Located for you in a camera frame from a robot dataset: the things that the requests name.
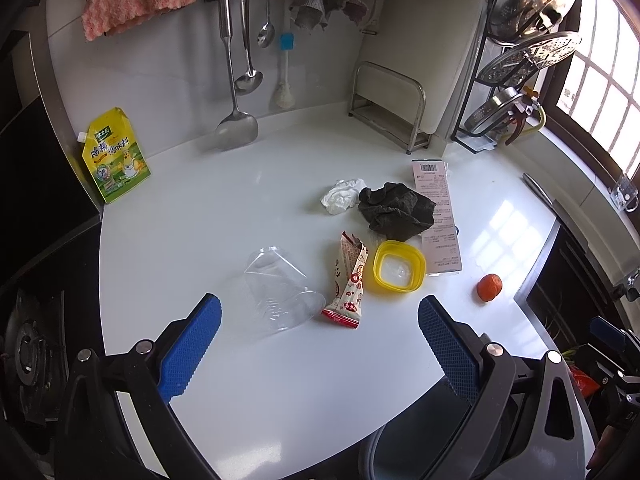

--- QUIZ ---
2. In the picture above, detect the white cutting board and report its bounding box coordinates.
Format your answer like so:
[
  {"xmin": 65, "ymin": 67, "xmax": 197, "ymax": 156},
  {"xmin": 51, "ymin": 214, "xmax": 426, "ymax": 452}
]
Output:
[{"xmin": 359, "ymin": 0, "xmax": 486, "ymax": 134}]

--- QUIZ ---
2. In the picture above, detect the black pot lid rack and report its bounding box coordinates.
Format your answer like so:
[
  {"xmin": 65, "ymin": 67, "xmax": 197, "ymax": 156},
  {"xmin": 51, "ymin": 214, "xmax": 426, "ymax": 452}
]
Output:
[{"xmin": 451, "ymin": 0, "xmax": 551, "ymax": 154}]

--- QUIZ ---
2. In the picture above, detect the blue perforated trash bin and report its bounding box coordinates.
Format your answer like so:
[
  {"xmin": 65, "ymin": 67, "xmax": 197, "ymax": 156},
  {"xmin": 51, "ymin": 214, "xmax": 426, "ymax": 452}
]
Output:
[{"xmin": 358, "ymin": 378, "xmax": 475, "ymax": 479}]

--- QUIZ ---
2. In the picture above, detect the steel spatula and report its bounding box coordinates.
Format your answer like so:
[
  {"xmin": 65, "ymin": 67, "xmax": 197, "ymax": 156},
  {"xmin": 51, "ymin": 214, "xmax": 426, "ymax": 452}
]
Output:
[{"xmin": 215, "ymin": 0, "xmax": 258, "ymax": 151}]

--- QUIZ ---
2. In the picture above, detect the white tissue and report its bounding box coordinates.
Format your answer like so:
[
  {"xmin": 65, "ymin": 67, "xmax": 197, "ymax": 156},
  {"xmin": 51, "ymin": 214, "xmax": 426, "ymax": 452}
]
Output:
[{"xmin": 320, "ymin": 179, "xmax": 366, "ymax": 216}]

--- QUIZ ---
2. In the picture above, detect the yellow plastic lid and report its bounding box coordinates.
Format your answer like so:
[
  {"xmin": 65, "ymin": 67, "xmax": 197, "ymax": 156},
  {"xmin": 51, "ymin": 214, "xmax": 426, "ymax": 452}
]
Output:
[{"xmin": 363, "ymin": 240, "xmax": 426, "ymax": 295}]

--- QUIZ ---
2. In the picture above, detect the black kitchen sink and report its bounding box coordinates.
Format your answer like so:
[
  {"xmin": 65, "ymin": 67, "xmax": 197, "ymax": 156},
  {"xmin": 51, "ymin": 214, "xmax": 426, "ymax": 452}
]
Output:
[{"xmin": 514, "ymin": 221, "xmax": 631, "ymax": 352}]

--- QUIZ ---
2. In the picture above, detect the grey hanging cloth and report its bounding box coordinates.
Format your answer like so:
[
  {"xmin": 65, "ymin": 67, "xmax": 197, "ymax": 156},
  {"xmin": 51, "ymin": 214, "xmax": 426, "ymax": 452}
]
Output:
[{"xmin": 290, "ymin": 0, "xmax": 328, "ymax": 32}]

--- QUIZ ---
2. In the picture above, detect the dark grey rag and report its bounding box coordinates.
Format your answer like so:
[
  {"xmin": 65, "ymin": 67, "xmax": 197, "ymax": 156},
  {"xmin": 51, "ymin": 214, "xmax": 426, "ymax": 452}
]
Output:
[{"xmin": 358, "ymin": 182, "xmax": 436, "ymax": 242}]

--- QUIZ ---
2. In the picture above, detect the pink paper box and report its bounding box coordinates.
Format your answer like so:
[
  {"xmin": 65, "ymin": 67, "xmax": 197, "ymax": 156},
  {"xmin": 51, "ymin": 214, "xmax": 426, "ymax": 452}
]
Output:
[{"xmin": 411, "ymin": 159, "xmax": 462, "ymax": 274}]

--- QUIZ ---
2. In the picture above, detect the yellow gas hose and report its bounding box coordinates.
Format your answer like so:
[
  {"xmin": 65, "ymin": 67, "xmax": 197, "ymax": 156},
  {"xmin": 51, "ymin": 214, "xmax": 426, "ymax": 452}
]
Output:
[{"xmin": 503, "ymin": 90, "xmax": 548, "ymax": 148}]

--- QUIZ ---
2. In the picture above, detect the yellow seasoning pouch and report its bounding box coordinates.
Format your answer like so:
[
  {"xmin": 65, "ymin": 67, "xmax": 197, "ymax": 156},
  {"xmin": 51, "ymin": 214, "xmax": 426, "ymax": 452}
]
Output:
[{"xmin": 76, "ymin": 107, "xmax": 151, "ymax": 204}]

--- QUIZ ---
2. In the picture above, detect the steel spoon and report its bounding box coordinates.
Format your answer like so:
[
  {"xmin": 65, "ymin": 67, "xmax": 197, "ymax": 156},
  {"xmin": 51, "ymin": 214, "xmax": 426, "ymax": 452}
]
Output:
[{"xmin": 257, "ymin": 0, "xmax": 276, "ymax": 49}]

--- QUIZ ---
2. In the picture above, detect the red white snack wrapper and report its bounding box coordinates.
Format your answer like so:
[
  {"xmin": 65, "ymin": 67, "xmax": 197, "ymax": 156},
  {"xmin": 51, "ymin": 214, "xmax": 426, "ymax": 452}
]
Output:
[{"xmin": 321, "ymin": 232, "xmax": 369, "ymax": 328}]

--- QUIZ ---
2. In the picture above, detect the red plastic bag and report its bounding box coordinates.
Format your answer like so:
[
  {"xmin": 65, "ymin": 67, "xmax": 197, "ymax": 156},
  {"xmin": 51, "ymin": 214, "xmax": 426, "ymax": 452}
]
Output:
[{"xmin": 570, "ymin": 364, "xmax": 600, "ymax": 399}]

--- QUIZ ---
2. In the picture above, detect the gas stove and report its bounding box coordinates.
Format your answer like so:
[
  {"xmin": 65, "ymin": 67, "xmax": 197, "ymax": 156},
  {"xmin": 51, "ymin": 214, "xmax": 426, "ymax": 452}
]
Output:
[{"xmin": 1, "ymin": 278, "xmax": 105, "ymax": 470}]

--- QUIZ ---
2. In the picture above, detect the steel ladle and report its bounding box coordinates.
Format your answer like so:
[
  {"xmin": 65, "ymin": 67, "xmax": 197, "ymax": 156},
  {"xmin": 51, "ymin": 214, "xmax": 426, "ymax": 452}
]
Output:
[{"xmin": 234, "ymin": 0, "xmax": 264, "ymax": 96}]

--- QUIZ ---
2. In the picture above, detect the steel steamer tray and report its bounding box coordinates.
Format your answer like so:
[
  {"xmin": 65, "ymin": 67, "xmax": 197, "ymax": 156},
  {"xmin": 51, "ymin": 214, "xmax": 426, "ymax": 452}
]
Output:
[{"xmin": 476, "ymin": 32, "xmax": 582, "ymax": 87}]

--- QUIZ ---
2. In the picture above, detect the clear plastic cup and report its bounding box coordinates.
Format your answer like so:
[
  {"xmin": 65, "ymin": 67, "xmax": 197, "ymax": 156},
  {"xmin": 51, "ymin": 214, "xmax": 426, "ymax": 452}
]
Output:
[{"xmin": 244, "ymin": 246, "xmax": 326, "ymax": 334}]

